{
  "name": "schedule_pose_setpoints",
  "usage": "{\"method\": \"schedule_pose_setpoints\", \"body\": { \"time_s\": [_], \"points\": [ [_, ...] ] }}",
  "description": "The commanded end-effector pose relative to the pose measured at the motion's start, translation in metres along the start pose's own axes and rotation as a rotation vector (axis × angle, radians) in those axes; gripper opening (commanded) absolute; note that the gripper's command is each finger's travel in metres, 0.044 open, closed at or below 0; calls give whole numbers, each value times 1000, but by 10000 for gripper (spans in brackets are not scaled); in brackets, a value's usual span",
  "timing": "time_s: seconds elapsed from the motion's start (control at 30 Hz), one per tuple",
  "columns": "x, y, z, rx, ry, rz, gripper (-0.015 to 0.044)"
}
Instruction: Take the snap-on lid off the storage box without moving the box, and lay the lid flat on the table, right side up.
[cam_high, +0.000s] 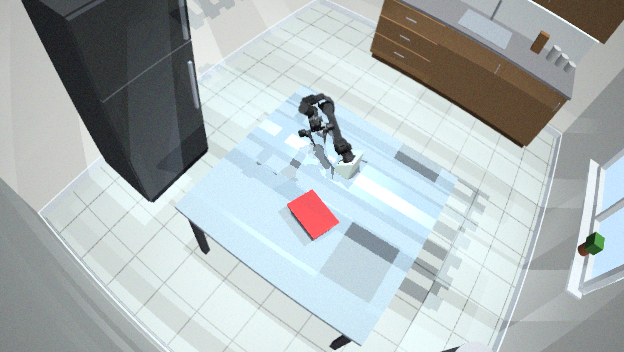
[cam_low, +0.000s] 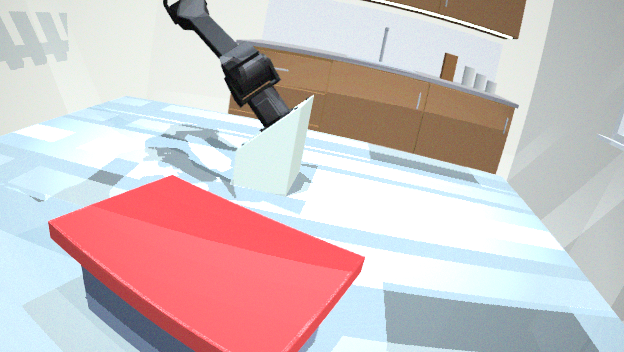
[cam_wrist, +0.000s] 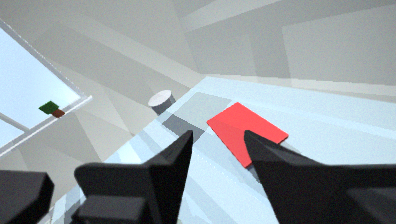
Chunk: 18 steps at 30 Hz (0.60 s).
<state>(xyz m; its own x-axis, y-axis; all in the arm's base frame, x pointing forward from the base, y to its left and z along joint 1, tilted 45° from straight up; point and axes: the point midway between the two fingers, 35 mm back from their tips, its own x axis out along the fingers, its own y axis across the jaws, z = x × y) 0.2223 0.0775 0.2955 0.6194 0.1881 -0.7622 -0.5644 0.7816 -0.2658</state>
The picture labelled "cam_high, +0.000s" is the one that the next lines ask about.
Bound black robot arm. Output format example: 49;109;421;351
298;93;356;163

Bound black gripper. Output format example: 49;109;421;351
298;116;335;147

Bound red box lid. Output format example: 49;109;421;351
287;189;340;240

